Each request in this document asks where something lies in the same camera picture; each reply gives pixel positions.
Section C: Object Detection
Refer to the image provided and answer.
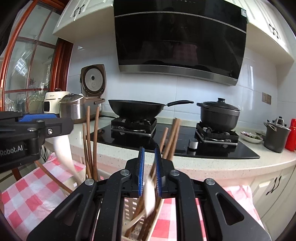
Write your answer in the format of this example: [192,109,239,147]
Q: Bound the wall power socket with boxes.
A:
[262,92,272,105]

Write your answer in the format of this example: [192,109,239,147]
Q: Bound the black range hood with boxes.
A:
[113,1,247,86]

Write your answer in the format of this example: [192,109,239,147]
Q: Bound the red thermos jug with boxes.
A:
[285,118,296,152]

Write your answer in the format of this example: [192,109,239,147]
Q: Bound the red wooden glass door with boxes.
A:
[0,0,75,183]

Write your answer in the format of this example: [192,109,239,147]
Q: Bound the brown wooden chopstick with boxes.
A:
[137,118,181,240]
[83,123,91,179]
[124,126,170,238]
[86,106,94,178]
[93,106,100,181]
[125,118,181,237]

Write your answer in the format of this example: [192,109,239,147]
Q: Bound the open silver rice cooker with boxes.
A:
[59,64,106,123]

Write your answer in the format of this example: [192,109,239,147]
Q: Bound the black glass gas stove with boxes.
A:
[90,118,260,160]

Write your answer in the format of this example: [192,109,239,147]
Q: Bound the red white checkered tablecloth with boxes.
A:
[1,153,264,240]

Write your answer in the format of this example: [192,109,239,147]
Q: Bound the white cabinets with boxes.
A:
[250,166,295,240]
[52,0,296,65]

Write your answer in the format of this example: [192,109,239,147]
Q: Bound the small white plate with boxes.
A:
[239,131,263,144]

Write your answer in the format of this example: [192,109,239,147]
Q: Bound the dark grey stock pot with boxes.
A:
[264,116,291,153]

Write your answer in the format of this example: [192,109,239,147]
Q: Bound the black wok pan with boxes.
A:
[108,99,194,120]

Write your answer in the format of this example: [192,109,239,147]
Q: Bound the white ceramic spoon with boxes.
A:
[123,175,156,231]
[53,135,82,185]

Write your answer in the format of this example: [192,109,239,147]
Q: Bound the white small cooker appliance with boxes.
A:
[43,88,69,114]

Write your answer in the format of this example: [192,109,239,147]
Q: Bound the white upper cabinets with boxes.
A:
[52,0,296,65]

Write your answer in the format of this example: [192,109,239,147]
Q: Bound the white lower cabinets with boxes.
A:
[250,166,295,240]

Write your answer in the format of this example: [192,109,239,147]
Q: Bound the black lidded cooking pot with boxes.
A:
[197,98,240,132]

